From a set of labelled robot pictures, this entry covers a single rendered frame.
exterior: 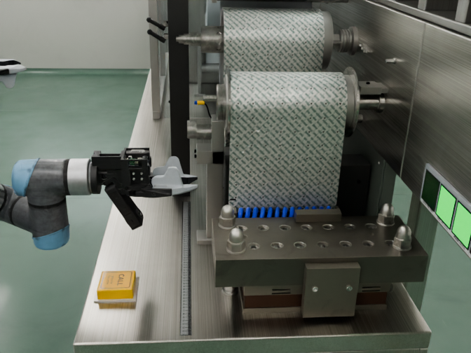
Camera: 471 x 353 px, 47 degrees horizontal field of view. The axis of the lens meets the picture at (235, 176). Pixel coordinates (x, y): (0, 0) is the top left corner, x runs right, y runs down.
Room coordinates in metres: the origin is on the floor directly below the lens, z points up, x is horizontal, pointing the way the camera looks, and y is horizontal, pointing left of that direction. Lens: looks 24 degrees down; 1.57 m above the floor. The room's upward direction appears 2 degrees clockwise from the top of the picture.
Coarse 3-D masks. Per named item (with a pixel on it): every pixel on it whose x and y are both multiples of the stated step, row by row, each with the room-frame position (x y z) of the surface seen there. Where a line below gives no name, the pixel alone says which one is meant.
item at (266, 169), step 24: (240, 144) 1.04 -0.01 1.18; (264, 144) 1.05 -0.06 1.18; (288, 144) 1.05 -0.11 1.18; (312, 144) 1.05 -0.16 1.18; (336, 144) 1.06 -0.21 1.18; (240, 168) 1.04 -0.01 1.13; (264, 168) 1.05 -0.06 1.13; (288, 168) 1.05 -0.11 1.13; (312, 168) 1.05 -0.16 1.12; (336, 168) 1.06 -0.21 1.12; (240, 192) 1.04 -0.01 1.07; (264, 192) 1.05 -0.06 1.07; (288, 192) 1.05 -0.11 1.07; (312, 192) 1.05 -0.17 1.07; (336, 192) 1.06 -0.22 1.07
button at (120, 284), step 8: (104, 272) 0.94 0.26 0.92; (112, 272) 0.95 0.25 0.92; (120, 272) 0.95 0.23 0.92; (128, 272) 0.95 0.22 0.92; (104, 280) 0.92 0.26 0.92; (112, 280) 0.92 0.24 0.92; (120, 280) 0.92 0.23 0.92; (128, 280) 0.92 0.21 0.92; (104, 288) 0.89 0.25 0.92; (112, 288) 0.89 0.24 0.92; (120, 288) 0.89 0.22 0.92; (128, 288) 0.89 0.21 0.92; (104, 296) 0.88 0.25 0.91; (112, 296) 0.89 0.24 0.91; (120, 296) 0.89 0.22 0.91; (128, 296) 0.89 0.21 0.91
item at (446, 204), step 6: (444, 192) 0.78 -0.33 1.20; (444, 198) 0.78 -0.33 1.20; (450, 198) 0.76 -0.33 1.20; (438, 204) 0.79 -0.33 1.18; (444, 204) 0.77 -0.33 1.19; (450, 204) 0.76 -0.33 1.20; (438, 210) 0.79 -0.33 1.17; (444, 210) 0.77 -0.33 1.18; (450, 210) 0.75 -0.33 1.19; (444, 216) 0.77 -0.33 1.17; (450, 216) 0.75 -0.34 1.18; (444, 222) 0.76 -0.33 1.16; (450, 222) 0.75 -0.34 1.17
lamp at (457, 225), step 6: (462, 210) 0.72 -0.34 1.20; (456, 216) 0.73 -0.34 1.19; (462, 216) 0.72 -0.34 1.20; (468, 216) 0.70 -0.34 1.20; (456, 222) 0.73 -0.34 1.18; (462, 222) 0.71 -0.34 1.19; (468, 222) 0.70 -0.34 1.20; (456, 228) 0.73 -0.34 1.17; (462, 228) 0.71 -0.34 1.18; (468, 228) 0.69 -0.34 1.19; (456, 234) 0.72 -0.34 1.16; (462, 234) 0.71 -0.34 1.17; (468, 234) 0.69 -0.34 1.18; (462, 240) 0.70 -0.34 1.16; (468, 240) 0.69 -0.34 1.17
